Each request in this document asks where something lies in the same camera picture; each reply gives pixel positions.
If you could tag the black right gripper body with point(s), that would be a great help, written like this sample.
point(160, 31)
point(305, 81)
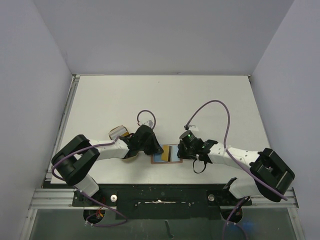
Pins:
point(184, 150)

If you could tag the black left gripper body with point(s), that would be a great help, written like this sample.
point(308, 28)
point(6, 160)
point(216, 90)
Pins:
point(142, 145)

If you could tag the gold credit card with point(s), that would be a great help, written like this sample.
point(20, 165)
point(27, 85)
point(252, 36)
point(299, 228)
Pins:
point(167, 153)

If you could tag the tan leather card holder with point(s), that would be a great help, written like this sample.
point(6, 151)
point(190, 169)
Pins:
point(156, 159)

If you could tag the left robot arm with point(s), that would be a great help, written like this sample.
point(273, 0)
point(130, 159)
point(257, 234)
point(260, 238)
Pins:
point(74, 161)

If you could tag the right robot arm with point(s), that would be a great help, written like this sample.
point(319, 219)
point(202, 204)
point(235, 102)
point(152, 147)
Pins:
point(272, 176)

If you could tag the wooden card tray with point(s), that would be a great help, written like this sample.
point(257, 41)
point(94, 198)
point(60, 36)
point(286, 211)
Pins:
point(121, 150)

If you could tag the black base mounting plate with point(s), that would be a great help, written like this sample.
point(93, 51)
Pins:
point(161, 201)

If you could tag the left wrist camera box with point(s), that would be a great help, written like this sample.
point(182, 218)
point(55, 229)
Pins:
point(149, 123)

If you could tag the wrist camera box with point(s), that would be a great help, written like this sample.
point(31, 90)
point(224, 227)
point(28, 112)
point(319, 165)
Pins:
point(149, 123)
point(191, 127)

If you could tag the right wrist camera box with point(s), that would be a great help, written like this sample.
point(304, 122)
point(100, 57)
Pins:
point(191, 127)

